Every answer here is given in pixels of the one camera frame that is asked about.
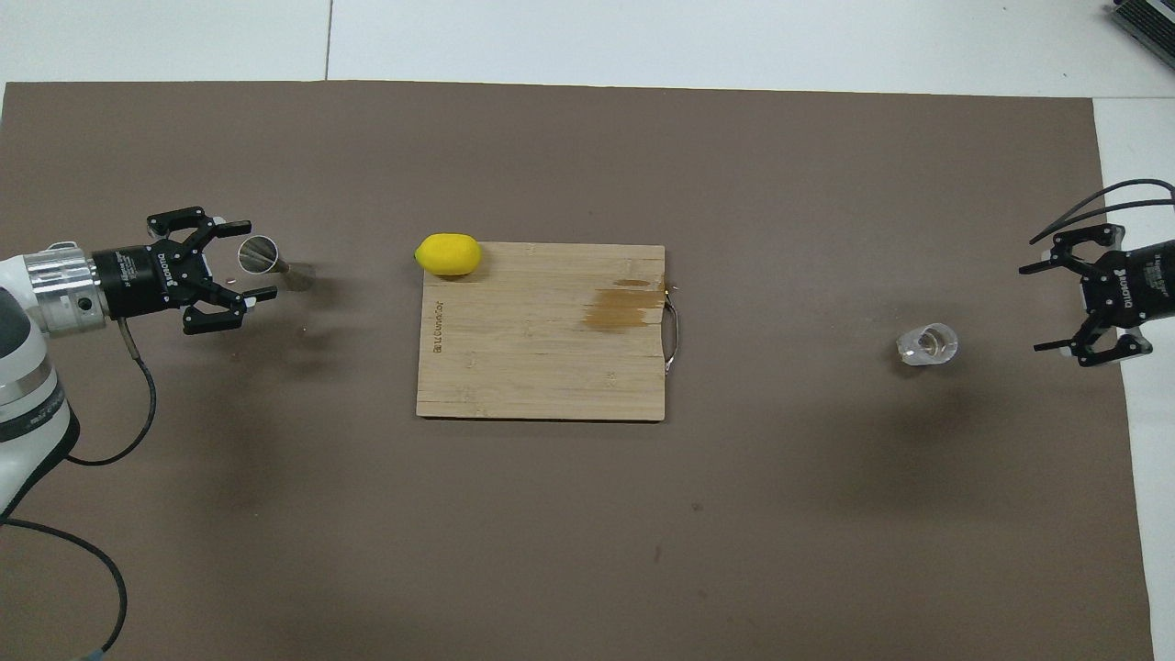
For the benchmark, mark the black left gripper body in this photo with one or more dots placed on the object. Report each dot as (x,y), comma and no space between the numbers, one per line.
(138,280)

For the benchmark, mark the brown table mat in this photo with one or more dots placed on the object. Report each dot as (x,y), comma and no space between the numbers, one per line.
(587,532)

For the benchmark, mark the steel jigger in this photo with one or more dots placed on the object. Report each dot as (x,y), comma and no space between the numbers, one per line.
(275,264)

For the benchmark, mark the yellow lemon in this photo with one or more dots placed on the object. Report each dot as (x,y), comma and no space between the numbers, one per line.
(448,254)

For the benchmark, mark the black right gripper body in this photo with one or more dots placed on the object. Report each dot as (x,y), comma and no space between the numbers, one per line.
(1138,285)

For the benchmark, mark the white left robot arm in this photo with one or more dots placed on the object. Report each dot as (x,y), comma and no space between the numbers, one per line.
(27,367)

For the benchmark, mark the clear glass cup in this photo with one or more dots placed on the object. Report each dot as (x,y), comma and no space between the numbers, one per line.
(927,345)

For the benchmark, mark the wooden cutting board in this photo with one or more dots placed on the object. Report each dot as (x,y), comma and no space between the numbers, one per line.
(532,340)

